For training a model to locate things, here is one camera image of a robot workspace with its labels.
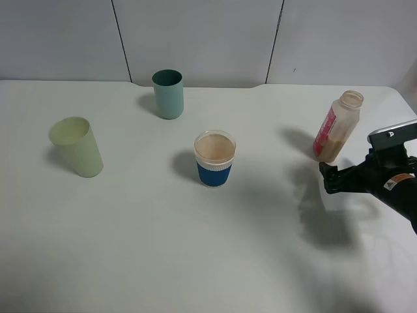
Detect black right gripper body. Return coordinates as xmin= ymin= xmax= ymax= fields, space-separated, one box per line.
xmin=339 ymin=145 xmax=416 ymax=212

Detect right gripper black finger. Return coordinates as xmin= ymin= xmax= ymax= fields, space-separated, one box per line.
xmin=319 ymin=162 xmax=340 ymax=194

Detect clear drink bottle red label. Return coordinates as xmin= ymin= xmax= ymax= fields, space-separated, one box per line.
xmin=313 ymin=90 xmax=364 ymax=163

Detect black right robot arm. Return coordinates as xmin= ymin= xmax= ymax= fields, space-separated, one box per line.
xmin=319 ymin=145 xmax=416 ymax=230

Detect glass cup with blue sleeve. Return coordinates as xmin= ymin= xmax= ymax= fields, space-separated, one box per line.
xmin=194 ymin=130 xmax=236 ymax=188

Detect teal plastic cup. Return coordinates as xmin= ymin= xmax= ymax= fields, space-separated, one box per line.
xmin=152 ymin=69 xmax=184 ymax=119

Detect pale yellow-green plastic cup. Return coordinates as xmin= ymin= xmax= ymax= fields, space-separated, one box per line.
xmin=48 ymin=117 xmax=104 ymax=178

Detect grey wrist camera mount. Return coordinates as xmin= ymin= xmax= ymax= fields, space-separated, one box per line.
xmin=367 ymin=119 xmax=417 ymax=151

